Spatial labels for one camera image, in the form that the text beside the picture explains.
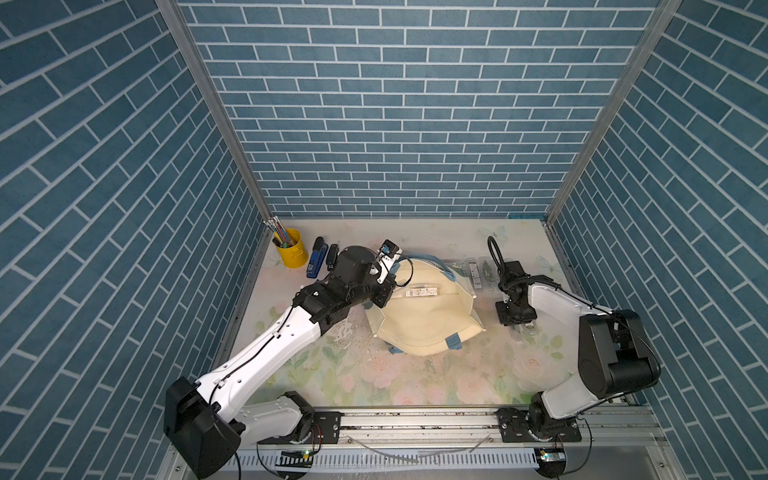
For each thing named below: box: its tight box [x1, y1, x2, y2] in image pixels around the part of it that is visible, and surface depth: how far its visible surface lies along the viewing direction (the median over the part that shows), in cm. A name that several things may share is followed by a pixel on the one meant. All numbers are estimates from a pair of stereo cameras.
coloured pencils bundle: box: [262, 215, 297, 249], surface depth 101 cm
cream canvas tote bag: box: [365, 253, 486, 356], surface depth 84 cm
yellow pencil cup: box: [276, 228, 309, 269], surface depth 102 cm
